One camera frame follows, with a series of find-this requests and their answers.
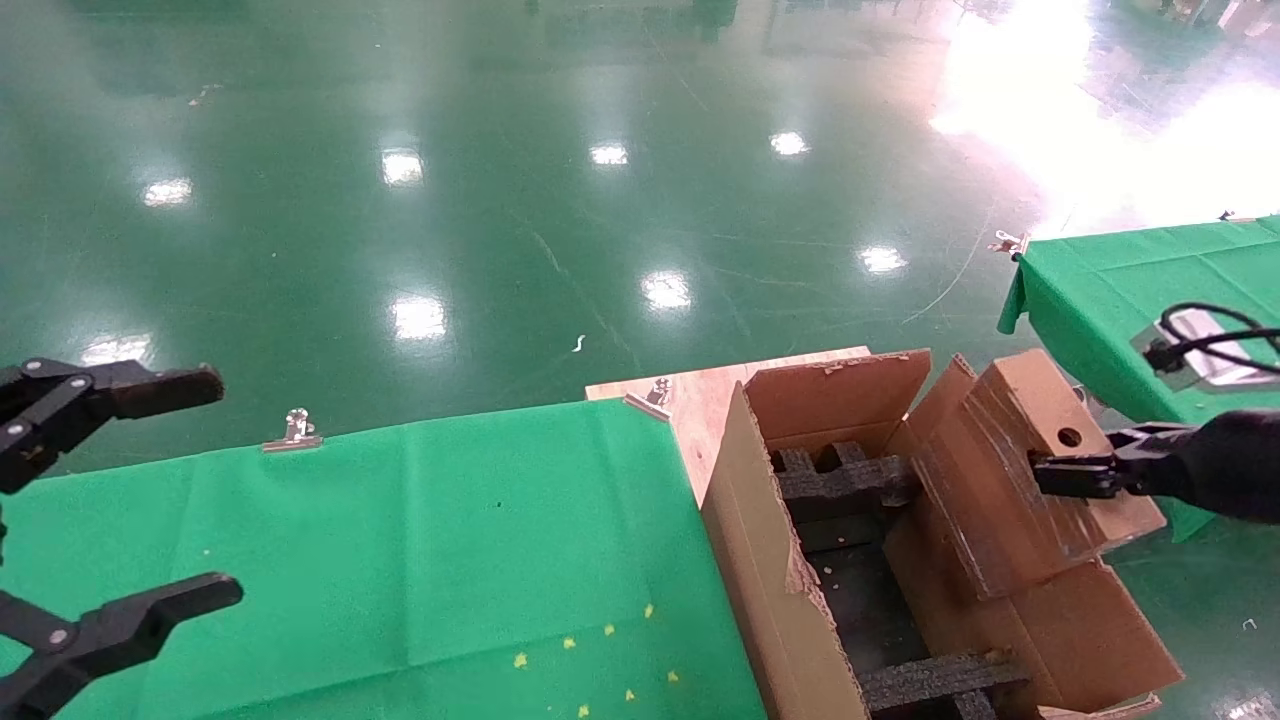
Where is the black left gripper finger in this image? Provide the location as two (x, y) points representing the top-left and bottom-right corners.
(0, 358), (225, 496)
(0, 573), (244, 720)

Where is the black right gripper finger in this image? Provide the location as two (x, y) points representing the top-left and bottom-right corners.
(1030, 422), (1193, 499)

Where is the green tablecloth with hanging corner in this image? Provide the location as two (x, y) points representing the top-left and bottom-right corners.
(998, 215), (1280, 543)

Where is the black notched foam insert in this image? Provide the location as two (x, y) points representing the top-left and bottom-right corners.
(770, 440), (921, 523)

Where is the black flat foam insert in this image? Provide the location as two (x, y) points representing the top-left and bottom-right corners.
(860, 650), (1031, 720)

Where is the large open cardboard carton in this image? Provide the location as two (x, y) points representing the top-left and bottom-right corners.
(700, 348), (1184, 720)

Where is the large green tablecloth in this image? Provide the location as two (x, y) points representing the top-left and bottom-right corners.
(0, 398), (766, 720)

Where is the small brown cardboard box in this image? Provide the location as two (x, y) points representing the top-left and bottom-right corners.
(915, 348), (1168, 601)

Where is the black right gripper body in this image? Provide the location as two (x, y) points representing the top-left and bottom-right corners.
(1180, 408), (1280, 523)

